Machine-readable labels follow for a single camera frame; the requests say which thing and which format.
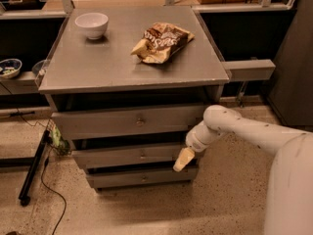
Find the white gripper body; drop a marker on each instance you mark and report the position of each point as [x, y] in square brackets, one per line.
[196, 142]

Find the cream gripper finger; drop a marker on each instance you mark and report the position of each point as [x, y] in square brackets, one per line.
[185, 156]

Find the grey drawer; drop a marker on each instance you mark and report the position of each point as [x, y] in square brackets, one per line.
[128, 121]
[128, 155]
[141, 177]

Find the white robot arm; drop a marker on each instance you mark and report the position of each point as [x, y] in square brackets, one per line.
[289, 202]

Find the grey top drawer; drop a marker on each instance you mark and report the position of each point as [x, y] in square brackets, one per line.
[128, 121]

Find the grey bottom drawer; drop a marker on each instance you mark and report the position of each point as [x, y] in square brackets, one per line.
[141, 177]

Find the grey drawer cabinet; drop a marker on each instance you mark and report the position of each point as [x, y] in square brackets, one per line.
[87, 75]

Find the grey side shelf right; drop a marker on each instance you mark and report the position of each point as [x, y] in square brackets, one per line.
[249, 70]

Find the grey side shelf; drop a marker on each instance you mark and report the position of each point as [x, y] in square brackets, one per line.
[24, 83]
[249, 70]

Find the brown snack chip bag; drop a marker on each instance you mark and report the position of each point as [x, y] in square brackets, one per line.
[160, 42]

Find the white ceramic bowl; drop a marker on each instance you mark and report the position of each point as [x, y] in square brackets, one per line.
[92, 25]

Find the black table leg bar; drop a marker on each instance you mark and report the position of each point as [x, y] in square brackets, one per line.
[23, 196]

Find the clear glass bowl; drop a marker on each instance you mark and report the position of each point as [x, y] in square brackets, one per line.
[40, 67]

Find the grey side shelf left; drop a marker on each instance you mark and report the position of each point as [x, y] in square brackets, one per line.
[24, 83]

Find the blue patterned bowl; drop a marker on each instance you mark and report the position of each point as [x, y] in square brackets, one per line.
[10, 68]

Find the green item in wire basket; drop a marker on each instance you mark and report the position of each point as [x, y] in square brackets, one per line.
[58, 142]

